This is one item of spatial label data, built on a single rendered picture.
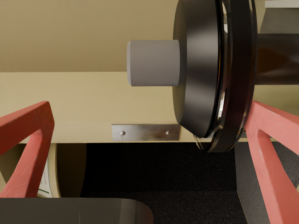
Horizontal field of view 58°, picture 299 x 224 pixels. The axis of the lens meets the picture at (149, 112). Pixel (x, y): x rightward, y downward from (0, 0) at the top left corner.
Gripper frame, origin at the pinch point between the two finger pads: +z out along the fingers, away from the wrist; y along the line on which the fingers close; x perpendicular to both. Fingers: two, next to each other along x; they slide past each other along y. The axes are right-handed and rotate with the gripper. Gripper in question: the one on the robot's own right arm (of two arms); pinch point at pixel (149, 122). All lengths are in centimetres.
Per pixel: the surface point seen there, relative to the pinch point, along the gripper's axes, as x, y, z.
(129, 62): -1.0, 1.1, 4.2
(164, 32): 15, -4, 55
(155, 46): -1.7, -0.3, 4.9
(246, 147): 26.7, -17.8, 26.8
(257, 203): 30.8, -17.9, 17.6
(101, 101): 9.2, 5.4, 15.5
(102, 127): 10.0, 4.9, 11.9
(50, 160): 17.9, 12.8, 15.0
